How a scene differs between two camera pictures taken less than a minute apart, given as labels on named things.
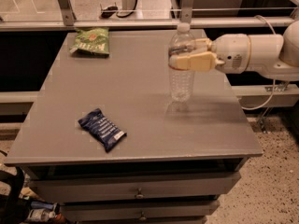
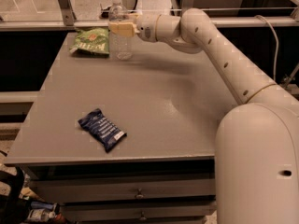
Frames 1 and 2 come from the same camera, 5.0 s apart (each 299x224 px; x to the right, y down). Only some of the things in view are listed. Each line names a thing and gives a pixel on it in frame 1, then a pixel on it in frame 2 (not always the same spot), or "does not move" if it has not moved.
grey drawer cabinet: [175, 164] does not move
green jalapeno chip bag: [91, 42] does not move
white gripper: [232, 53] → [146, 27]
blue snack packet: [101, 128] does not move
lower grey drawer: [117, 212] does not move
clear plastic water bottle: [181, 82] → [120, 48]
